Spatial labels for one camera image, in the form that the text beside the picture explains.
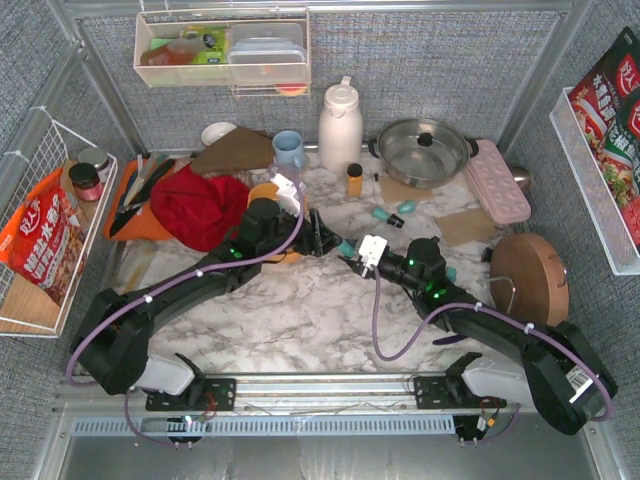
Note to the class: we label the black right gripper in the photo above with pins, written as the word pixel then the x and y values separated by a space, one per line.
pixel 381 267

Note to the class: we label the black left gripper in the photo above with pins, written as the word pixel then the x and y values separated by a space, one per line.
pixel 314 233

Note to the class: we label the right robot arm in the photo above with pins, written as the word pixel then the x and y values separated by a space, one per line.
pixel 568 382

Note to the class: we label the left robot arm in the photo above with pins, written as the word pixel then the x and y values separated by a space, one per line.
pixel 112 343

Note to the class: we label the black lid coffee capsule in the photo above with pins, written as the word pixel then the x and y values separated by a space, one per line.
pixel 395 221

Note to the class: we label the orange storage basket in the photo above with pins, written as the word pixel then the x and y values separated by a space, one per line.
pixel 269 190

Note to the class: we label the orange juice bottle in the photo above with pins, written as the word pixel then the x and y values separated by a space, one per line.
pixel 354 180

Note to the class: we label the brown cork mat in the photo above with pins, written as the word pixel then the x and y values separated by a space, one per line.
pixel 466 227
pixel 395 192

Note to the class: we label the light blue mug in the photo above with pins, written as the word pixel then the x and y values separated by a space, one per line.
pixel 289 150

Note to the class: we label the white thermos jug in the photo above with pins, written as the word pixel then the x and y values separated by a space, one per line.
pixel 340 131

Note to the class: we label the brown olive cloth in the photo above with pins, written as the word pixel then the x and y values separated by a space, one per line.
pixel 241 149

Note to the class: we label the stainless steel pot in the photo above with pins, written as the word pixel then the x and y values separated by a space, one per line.
pixel 422 153

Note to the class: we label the red cloth hat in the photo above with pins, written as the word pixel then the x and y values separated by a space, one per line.
pixel 196 210

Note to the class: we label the white small bowl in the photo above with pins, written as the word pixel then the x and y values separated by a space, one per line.
pixel 216 131

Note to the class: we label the pink egg tray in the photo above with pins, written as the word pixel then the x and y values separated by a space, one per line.
pixel 491 181

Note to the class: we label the round wooden board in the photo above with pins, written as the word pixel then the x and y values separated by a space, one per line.
pixel 528 280

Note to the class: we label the orange plastic tray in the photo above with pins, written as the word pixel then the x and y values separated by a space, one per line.
pixel 143 225

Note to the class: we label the silver metal cup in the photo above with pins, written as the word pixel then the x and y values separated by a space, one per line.
pixel 522 177

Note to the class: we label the clear plastic food containers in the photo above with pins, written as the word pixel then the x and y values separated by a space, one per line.
pixel 267 53

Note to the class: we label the black blade kitchen knife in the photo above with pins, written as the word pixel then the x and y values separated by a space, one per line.
pixel 163 167

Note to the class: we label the silver lid glass jar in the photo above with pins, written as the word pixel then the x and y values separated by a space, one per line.
pixel 97 158

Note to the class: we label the amber liquid bottle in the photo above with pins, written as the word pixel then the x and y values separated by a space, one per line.
pixel 176 52

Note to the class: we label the dark lid glass jar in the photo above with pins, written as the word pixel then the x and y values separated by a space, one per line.
pixel 86 182

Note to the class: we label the red snack bag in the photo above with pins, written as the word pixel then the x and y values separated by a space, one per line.
pixel 40 242

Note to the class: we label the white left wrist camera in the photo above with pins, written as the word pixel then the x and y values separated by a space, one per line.
pixel 287 194

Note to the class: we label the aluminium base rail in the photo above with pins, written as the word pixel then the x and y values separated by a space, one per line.
pixel 286 405

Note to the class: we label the cream wall shelf basket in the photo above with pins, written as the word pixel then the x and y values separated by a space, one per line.
pixel 156 28

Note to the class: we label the cream handle knife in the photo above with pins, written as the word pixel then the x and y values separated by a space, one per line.
pixel 144 167

